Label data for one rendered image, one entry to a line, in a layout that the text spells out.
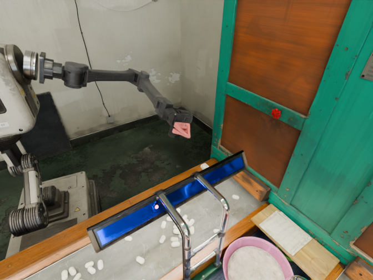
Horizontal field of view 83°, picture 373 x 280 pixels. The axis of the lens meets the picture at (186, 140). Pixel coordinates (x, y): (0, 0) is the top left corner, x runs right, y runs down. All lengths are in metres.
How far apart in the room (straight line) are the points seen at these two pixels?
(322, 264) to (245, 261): 0.30
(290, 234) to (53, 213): 1.33
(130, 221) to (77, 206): 0.96
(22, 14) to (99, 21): 0.64
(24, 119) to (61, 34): 1.57
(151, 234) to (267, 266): 0.51
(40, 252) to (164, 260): 0.51
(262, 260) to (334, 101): 0.68
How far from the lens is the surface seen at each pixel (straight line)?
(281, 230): 1.11
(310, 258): 1.09
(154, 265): 1.01
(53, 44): 2.60
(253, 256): 1.06
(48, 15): 2.57
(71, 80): 1.12
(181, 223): 0.64
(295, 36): 0.88
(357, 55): 0.79
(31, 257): 1.17
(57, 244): 1.15
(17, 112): 1.13
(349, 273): 1.08
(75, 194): 1.72
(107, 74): 1.22
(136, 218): 0.71
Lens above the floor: 1.66
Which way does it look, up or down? 36 degrees down
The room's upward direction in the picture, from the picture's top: straight up
